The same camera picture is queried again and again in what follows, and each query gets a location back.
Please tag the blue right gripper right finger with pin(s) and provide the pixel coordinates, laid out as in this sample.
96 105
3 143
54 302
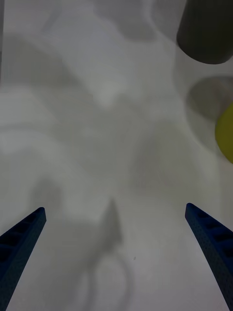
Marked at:
213 247

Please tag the yellow-green plastic bin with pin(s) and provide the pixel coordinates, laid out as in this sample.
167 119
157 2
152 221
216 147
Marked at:
225 133

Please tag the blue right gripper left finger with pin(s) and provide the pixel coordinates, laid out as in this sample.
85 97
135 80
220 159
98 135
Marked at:
17 255

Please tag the grey plastic bin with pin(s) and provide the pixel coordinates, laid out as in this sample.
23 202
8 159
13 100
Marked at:
206 31

